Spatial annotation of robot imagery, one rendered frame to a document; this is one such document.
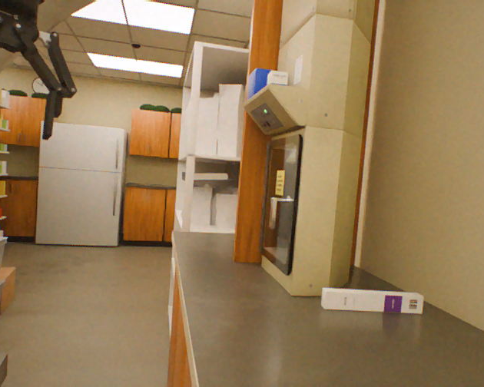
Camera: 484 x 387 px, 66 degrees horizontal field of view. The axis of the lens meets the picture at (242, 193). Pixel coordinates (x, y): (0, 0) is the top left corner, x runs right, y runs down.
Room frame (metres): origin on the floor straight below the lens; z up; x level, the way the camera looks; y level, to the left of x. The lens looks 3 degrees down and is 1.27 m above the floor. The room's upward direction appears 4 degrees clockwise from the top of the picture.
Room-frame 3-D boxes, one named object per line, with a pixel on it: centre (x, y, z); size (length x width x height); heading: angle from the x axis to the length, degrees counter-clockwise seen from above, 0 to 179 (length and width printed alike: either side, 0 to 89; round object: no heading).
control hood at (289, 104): (1.16, -0.07, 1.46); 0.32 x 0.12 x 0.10; 12
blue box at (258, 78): (1.23, -0.05, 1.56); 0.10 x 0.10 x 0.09; 12
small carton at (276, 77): (1.11, -0.08, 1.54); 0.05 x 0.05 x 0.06; 9
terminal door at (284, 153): (1.17, -0.12, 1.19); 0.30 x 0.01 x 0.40; 12
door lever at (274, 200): (1.06, -0.11, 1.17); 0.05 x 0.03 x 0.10; 102
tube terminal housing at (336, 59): (1.20, -0.25, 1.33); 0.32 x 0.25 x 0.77; 12
